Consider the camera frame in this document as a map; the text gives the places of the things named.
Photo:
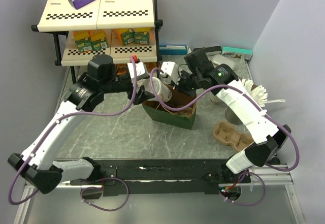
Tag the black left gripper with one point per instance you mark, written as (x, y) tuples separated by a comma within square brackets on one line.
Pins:
[(141, 95)]

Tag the white paper coffee cup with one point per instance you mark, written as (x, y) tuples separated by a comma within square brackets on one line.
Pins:
[(162, 90)]

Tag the brown green paper bag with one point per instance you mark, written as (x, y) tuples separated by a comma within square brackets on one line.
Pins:
[(183, 119)]

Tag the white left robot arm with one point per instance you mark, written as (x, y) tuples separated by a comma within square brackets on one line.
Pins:
[(37, 163)]

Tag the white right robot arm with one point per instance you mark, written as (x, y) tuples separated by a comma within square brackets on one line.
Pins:
[(268, 137)]

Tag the white oval pouch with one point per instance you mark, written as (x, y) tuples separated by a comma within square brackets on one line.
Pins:
[(219, 60)]

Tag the black flat box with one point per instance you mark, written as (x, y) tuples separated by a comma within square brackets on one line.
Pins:
[(210, 51)]

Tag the orange snack bag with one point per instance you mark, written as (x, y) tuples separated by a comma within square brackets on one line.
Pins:
[(152, 65)]

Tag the teal flat box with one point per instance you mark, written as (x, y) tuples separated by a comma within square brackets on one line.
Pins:
[(236, 53)]

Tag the metal straw holder cup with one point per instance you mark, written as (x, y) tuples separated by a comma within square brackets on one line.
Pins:
[(231, 117)]

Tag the blue flat box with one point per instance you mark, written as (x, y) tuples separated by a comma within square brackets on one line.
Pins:
[(173, 49)]

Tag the brown pulp cup carrier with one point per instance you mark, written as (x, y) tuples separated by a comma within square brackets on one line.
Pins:
[(226, 134)]

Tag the beige three-tier shelf rack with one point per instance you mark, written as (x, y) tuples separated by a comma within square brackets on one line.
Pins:
[(60, 19)]

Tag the green yellow carton far left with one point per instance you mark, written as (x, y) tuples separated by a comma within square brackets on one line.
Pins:
[(83, 41)]

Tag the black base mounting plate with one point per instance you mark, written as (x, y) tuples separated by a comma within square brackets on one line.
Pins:
[(161, 176)]

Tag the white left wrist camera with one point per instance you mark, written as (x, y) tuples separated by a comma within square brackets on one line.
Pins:
[(137, 69)]

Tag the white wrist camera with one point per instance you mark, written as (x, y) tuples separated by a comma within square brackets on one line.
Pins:
[(137, 69), (170, 69)]

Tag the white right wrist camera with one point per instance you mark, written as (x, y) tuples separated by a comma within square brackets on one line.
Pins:
[(170, 69)]

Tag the aluminium rail frame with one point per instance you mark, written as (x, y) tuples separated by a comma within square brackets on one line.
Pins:
[(268, 198)]

